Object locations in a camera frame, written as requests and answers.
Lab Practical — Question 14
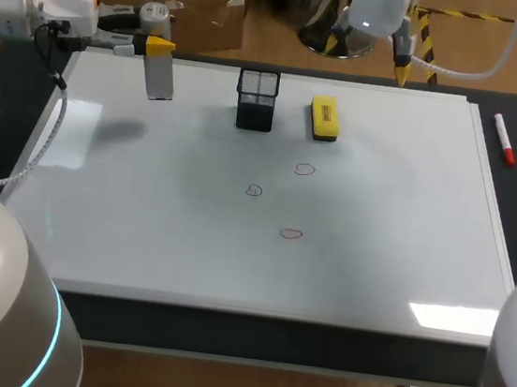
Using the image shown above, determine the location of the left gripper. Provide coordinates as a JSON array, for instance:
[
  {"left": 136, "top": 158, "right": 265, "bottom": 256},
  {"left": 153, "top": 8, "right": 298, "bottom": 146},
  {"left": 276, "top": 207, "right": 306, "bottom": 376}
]
[{"left": 26, "top": 0, "right": 184, "bottom": 65}]

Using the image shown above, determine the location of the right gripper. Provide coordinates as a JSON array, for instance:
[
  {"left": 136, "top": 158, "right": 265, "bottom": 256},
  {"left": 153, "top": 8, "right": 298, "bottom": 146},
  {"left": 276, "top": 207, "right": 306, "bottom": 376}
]
[{"left": 320, "top": 0, "right": 423, "bottom": 90}]

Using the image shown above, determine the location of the grey hand-held probe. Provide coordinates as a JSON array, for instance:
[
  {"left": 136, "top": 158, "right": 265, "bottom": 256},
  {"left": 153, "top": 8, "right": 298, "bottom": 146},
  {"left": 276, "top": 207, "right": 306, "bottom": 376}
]
[{"left": 127, "top": 0, "right": 187, "bottom": 105}]

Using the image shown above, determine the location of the yellow whiteboard eraser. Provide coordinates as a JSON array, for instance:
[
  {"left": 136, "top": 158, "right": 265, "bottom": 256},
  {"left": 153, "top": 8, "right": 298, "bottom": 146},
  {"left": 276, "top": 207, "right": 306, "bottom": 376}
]
[{"left": 302, "top": 92, "right": 346, "bottom": 145}]

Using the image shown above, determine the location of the large whiteboard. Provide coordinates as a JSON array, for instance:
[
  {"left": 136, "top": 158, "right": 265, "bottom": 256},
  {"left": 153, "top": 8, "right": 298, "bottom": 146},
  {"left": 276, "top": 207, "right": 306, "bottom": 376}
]
[{"left": 0, "top": 37, "right": 517, "bottom": 351}]

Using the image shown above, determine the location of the round silver stand base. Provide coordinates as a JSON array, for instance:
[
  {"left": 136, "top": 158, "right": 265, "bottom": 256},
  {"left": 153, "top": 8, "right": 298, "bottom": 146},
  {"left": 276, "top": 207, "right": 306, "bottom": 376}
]
[{"left": 294, "top": 0, "right": 382, "bottom": 64}]

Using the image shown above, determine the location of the brown cardboard box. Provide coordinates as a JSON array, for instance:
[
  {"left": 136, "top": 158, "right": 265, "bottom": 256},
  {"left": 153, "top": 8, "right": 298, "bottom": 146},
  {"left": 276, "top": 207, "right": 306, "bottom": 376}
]
[{"left": 141, "top": 0, "right": 251, "bottom": 62}]

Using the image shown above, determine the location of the black mesh cup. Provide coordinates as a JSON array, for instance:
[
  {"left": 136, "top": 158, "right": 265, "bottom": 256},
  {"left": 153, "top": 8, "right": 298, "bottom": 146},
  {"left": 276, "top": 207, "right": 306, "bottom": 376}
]
[{"left": 231, "top": 67, "right": 283, "bottom": 135}]

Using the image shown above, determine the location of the red marker pen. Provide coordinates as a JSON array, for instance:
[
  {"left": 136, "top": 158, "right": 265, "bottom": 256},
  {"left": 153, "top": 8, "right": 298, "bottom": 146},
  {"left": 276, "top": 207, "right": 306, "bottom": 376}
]
[{"left": 487, "top": 110, "right": 517, "bottom": 169}]

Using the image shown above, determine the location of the white cable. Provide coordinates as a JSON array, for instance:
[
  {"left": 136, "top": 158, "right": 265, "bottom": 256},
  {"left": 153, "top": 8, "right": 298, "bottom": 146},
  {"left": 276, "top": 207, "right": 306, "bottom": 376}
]
[
  {"left": 0, "top": 13, "right": 80, "bottom": 195},
  {"left": 407, "top": 0, "right": 517, "bottom": 87}
]

